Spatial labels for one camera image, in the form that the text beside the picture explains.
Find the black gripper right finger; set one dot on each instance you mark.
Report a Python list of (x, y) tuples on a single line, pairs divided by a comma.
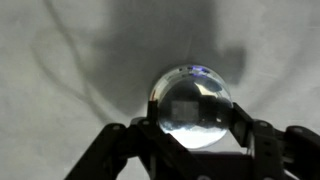
[(266, 150)]

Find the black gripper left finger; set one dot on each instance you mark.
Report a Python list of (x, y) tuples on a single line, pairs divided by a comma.
[(140, 150)]

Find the shiny domed metal lid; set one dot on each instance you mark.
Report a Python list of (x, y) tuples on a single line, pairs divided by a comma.
[(195, 113)]

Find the white wrinkled cloth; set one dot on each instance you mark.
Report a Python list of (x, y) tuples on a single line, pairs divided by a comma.
[(50, 66)]

